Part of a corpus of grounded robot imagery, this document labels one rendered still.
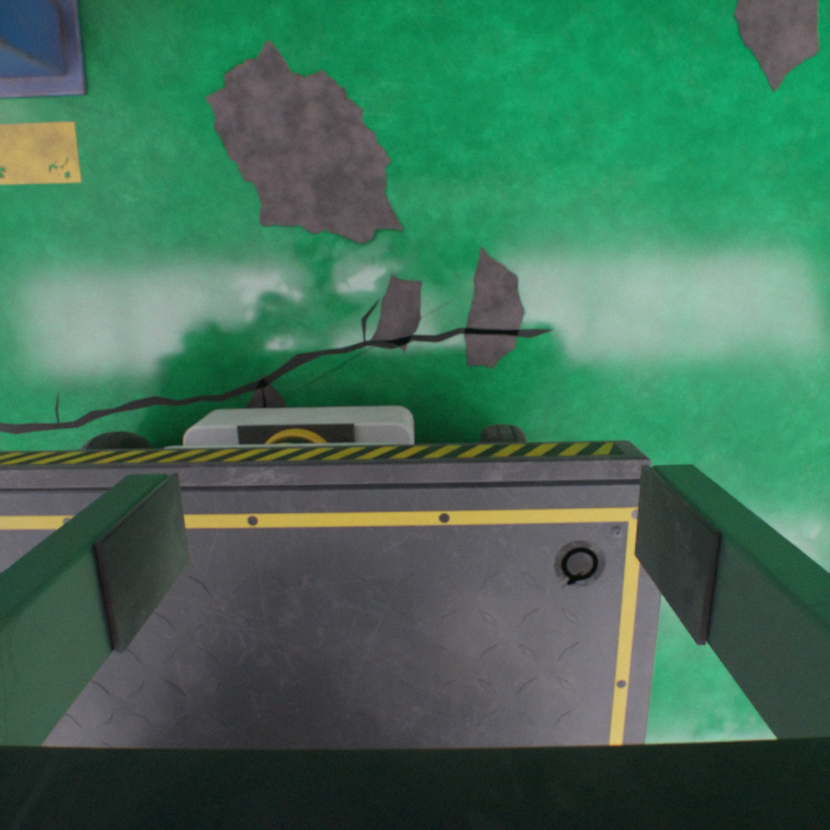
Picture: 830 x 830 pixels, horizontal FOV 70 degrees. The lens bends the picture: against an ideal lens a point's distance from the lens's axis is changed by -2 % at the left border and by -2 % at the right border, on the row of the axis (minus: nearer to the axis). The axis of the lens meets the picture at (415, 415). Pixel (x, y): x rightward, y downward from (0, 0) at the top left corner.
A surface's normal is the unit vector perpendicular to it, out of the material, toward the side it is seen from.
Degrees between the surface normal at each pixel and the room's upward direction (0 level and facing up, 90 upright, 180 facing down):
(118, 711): 0
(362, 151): 0
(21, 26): 90
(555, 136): 0
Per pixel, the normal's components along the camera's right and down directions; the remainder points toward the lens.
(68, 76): -0.01, 0.25
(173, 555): 1.00, -0.02
